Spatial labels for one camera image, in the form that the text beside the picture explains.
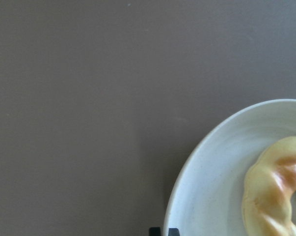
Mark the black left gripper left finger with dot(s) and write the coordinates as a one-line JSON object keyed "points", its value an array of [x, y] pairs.
{"points": [[154, 231]]}

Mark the white shallow bowl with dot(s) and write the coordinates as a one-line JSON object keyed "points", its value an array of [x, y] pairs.
{"points": [[207, 196]]}

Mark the braided glazed donut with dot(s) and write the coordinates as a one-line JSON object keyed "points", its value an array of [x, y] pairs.
{"points": [[269, 186]]}

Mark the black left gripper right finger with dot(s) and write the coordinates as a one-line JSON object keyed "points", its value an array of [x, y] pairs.
{"points": [[173, 232]]}

